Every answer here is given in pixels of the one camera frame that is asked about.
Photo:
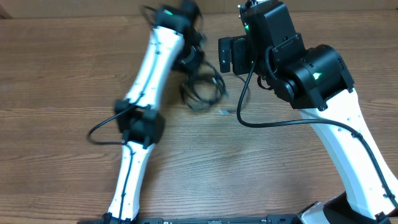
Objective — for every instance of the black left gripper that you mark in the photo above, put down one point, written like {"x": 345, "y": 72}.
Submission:
{"x": 194, "y": 65}

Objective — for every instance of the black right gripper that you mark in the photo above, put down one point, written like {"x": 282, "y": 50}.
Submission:
{"x": 243, "y": 53}

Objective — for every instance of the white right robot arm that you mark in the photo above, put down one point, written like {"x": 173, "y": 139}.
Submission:
{"x": 317, "y": 83}

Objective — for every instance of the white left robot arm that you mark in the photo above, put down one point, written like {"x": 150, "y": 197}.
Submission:
{"x": 174, "y": 44}

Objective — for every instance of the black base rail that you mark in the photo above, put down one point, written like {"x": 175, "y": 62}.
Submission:
{"x": 217, "y": 220}

